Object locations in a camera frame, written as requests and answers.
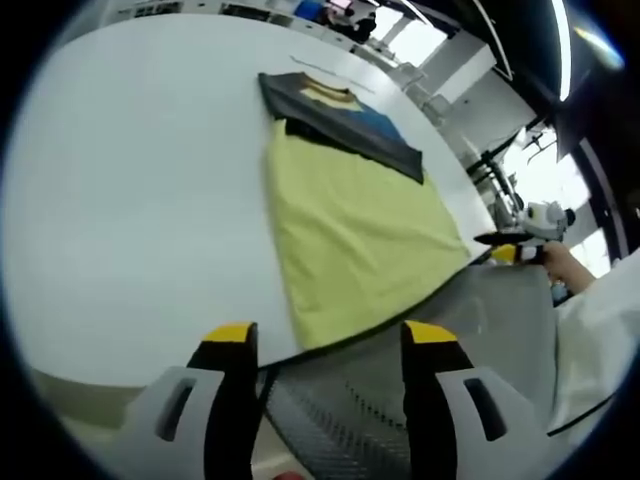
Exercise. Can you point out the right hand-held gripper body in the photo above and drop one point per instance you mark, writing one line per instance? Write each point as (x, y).
(547, 222)

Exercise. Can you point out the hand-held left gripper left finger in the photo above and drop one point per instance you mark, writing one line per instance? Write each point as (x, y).
(230, 415)

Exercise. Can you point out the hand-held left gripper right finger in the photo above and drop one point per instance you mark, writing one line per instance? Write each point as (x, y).
(425, 420)

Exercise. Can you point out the yellow blue grey garment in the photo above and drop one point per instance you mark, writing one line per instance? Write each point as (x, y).
(360, 225)

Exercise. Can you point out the black metal stand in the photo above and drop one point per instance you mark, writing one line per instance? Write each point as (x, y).
(487, 165)

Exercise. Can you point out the mesh office chair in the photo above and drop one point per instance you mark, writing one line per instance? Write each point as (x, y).
(340, 400)

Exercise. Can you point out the ceiling light strip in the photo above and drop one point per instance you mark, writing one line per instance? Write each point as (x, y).
(561, 50)

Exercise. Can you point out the blue bin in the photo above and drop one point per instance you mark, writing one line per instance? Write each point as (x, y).
(310, 7)

